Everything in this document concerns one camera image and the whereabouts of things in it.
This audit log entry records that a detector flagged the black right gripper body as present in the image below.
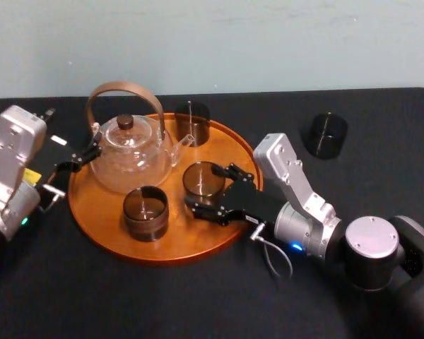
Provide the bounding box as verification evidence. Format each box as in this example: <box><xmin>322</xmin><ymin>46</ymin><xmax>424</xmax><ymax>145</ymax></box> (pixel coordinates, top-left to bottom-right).
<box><xmin>217</xmin><ymin>179</ymin><xmax>283</xmax><ymax>230</ymax></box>

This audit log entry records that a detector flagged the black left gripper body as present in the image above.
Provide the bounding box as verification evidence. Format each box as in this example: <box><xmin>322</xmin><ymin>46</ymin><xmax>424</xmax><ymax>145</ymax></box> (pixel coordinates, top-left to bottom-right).
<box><xmin>23</xmin><ymin>133</ymin><xmax>73</xmax><ymax>199</ymax></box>

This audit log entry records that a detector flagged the round wooden tray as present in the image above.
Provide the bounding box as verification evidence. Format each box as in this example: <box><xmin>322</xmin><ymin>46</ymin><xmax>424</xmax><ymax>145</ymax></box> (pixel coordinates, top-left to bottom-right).
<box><xmin>67</xmin><ymin>112</ymin><xmax>265</xmax><ymax>267</ymax></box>

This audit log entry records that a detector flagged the dark smoked glass cup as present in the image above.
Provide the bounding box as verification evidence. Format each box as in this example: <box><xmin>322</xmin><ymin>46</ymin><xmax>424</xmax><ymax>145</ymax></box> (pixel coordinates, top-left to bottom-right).
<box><xmin>182</xmin><ymin>161</ymin><xmax>228</xmax><ymax>207</ymax></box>
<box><xmin>300</xmin><ymin>111</ymin><xmax>349</xmax><ymax>161</ymax></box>
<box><xmin>122</xmin><ymin>185</ymin><xmax>170</xmax><ymax>243</ymax></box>
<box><xmin>174</xmin><ymin>100</ymin><xmax>211</xmax><ymax>148</ymax></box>

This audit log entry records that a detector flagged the glass lid with brown knob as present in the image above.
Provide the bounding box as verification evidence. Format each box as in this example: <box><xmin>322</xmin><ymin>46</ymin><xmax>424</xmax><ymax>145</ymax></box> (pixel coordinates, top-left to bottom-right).
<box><xmin>102</xmin><ymin>113</ymin><xmax>153</xmax><ymax>148</ymax></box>

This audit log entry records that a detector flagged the black table cloth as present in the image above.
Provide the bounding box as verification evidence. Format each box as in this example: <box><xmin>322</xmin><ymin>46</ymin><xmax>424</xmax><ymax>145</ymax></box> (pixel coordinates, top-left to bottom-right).
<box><xmin>0</xmin><ymin>87</ymin><xmax>424</xmax><ymax>339</ymax></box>

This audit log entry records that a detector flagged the right gripper cable with plug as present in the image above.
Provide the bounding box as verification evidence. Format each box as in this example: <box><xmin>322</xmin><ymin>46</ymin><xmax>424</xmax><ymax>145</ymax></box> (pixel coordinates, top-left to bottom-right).
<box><xmin>249</xmin><ymin>222</ymin><xmax>294</xmax><ymax>280</ymax></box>

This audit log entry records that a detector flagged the gripper cable with plug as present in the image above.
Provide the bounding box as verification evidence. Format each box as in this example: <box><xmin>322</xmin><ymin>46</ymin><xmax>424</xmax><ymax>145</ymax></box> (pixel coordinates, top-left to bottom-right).
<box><xmin>40</xmin><ymin>183</ymin><xmax>66</xmax><ymax>213</ymax></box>
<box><xmin>249</xmin><ymin>222</ymin><xmax>294</xmax><ymax>280</ymax></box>

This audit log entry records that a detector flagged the left gripper cable with plug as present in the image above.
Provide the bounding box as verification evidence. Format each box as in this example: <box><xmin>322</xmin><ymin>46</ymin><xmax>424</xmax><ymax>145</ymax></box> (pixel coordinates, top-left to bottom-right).
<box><xmin>40</xmin><ymin>183</ymin><xmax>66</xmax><ymax>213</ymax></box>

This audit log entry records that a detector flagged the glass teapot with brown handle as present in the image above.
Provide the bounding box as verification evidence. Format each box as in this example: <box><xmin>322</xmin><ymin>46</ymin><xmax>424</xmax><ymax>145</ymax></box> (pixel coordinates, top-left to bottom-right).
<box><xmin>86</xmin><ymin>81</ymin><xmax>196</xmax><ymax>195</ymax></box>

